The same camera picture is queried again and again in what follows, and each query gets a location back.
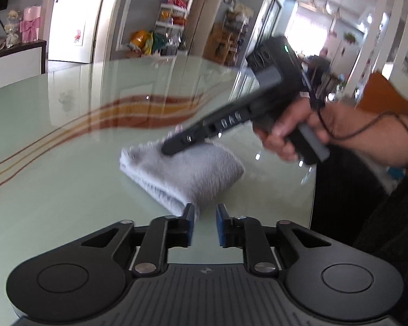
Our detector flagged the doll bouquet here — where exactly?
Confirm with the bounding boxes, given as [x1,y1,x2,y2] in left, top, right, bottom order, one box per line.
[3,10,23,49]

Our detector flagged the person's right hand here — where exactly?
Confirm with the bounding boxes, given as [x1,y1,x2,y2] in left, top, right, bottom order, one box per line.
[253,98,365,162]

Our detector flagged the white door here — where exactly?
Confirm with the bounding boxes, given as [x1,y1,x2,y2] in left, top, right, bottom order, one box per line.
[48,0,111,64]

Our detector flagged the white shelf with packets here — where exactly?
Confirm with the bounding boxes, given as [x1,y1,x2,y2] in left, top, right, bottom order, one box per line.
[154,0,191,55]

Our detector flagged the pink gift box with bow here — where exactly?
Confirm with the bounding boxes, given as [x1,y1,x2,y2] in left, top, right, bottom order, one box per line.
[20,5,42,43]

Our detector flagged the person's right forearm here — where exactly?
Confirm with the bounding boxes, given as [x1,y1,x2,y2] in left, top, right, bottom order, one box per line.
[358,107,408,170]

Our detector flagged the orange bag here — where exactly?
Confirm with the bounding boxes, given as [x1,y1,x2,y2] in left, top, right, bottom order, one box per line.
[131,30,151,51]

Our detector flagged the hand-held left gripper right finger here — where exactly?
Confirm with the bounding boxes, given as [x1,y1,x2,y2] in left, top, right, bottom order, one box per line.
[216,204,332,275]

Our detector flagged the wooden rack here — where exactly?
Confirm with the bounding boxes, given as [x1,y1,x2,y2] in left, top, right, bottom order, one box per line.
[204,10,249,66]

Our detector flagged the white television cabinet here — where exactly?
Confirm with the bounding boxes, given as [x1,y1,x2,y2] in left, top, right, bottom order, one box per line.
[0,39,47,94]

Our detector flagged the person's dark clothing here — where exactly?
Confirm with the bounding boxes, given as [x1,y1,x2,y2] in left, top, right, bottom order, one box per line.
[308,109,408,326]

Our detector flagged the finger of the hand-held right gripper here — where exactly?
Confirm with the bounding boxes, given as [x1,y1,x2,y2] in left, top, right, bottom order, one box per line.
[160,124,215,157]

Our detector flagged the pink and grey towel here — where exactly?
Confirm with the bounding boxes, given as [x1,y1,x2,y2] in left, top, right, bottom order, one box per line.
[119,126,245,218]

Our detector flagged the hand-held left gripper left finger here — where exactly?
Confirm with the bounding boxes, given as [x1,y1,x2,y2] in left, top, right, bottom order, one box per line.
[80,203,195,276]

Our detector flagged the orange-brown panel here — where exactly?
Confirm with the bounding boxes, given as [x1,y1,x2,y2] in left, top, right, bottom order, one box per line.
[355,71,408,111]

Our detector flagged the green bag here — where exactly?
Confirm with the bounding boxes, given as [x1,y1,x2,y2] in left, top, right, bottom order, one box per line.
[151,32,169,55]

